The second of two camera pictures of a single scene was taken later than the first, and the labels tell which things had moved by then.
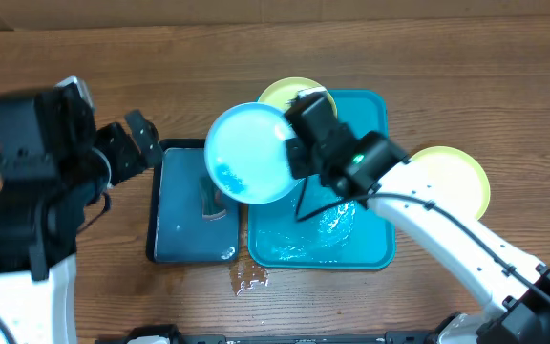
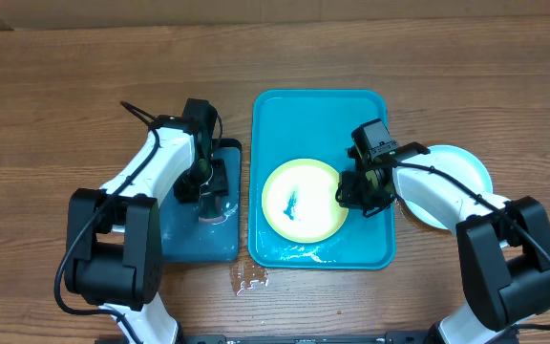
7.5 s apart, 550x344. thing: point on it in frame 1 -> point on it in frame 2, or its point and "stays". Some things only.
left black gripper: (131, 155) -> (188, 193)
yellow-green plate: (285, 91) -> (300, 204)
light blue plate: (246, 154) -> (455, 161)
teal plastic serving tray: (312, 226) stays
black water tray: (190, 220) stays
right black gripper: (304, 164) -> (353, 199)
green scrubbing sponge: (212, 201) stays
